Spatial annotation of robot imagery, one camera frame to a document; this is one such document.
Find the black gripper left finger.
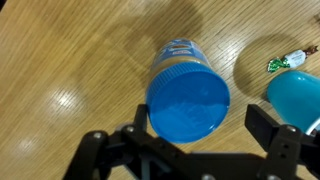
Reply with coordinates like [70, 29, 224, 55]
[62, 103, 158, 180]

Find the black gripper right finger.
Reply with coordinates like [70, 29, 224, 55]
[244, 103, 320, 180]

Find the blue plastic jar lid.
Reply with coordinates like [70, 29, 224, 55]
[145, 62, 231, 145]

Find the peanut butter jar blue label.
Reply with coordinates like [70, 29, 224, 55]
[148, 37, 212, 79]

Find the teal plastic cup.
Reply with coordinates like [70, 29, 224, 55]
[266, 69, 320, 136]

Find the foil wrapped candy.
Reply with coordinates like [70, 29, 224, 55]
[266, 45, 320, 74]

